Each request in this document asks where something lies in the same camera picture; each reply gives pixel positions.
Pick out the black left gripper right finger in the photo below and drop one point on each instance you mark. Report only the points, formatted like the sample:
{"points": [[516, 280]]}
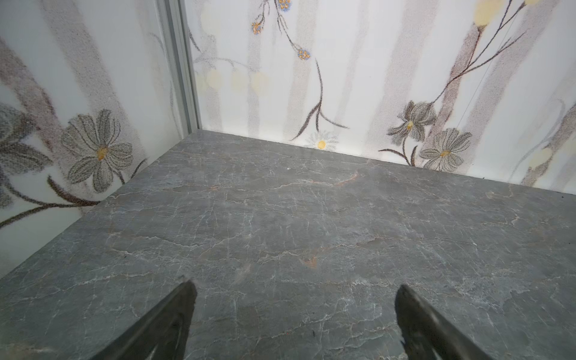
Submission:
{"points": [[427, 334]]}

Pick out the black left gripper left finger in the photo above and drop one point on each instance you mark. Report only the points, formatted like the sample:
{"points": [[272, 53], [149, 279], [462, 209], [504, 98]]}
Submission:
{"points": [[162, 333]]}

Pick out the aluminium corner post left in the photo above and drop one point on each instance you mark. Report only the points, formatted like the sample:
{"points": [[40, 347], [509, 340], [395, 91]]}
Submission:
{"points": [[177, 49]]}

